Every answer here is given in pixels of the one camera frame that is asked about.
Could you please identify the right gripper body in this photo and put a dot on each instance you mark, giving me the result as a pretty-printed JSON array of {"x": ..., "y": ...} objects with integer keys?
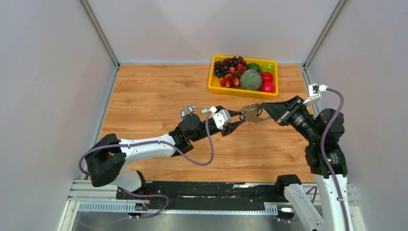
[{"x": 298, "y": 118}]

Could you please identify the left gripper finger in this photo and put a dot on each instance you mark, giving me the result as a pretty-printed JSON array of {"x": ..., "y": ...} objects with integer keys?
[
  {"x": 233, "y": 126},
  {"x": 234, "y": 113}
]

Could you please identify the metal key organizer blue handle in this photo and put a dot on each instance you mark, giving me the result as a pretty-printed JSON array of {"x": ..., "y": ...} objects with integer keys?
[{"x": 250, "y": 112}]

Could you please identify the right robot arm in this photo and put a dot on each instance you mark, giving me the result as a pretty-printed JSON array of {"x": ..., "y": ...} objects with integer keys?
[{"x": 326, "y": 161}]

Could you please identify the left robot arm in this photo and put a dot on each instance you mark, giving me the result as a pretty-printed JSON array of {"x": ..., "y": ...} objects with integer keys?
[{"x": 105, "y": 162}]

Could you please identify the red apple lower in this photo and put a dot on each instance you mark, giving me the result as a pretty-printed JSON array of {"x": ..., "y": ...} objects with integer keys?
[{"x": 268, "y": 87}]

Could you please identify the red apple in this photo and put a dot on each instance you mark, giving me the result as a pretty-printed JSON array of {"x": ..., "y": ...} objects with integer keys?
[
  {"x": 267, "y": 77},
  {"x": 268, "y": 87}
]

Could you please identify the green key tag with key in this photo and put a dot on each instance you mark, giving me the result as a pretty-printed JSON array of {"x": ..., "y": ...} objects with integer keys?
[{"x": 205, "y": 110}]

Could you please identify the cherry cluster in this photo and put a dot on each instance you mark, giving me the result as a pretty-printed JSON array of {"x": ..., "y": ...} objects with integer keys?
[{"x": 229, "y": 76}]

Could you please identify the yellow plastic bin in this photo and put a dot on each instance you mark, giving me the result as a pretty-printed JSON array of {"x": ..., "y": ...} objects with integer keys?
[{"x": 214, "y": 84}]

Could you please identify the red apple upper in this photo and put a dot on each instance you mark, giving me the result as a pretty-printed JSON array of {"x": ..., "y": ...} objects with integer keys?
[{"x": 267, "y": 77}]

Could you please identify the cantaloupe melon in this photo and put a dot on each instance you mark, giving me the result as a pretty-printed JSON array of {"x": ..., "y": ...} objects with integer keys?
[{"x": 251, "y": 80}]

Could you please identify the green apple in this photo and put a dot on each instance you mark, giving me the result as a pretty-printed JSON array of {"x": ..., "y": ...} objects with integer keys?
[{"x": 268, "y": 67}]

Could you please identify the blue key tag left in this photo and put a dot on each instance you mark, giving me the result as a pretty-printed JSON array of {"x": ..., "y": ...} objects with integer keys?
[{"x": 183, "y": 113}]

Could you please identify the dark grape bunch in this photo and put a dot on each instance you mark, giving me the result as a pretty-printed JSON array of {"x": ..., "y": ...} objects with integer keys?
[{"x": 234, "y": 61}]

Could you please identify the dark green lime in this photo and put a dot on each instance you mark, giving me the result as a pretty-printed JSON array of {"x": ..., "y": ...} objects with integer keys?
[{"x": 255, "y": 67}]

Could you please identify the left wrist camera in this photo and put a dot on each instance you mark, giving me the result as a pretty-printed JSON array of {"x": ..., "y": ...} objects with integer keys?
[{"x": 220, "y": 117}]

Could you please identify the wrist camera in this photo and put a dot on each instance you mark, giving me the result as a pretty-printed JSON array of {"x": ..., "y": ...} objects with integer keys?
[
  {"x": 220, "y": 117},
  {"x": 314, "y": 93}
]

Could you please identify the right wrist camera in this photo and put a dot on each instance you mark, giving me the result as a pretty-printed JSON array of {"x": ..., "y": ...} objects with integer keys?
[{"x": 314, "y": 93}]

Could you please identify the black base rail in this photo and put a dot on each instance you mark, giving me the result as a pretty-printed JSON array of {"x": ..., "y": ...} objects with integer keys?
[{"x": 215, "y": 196}]

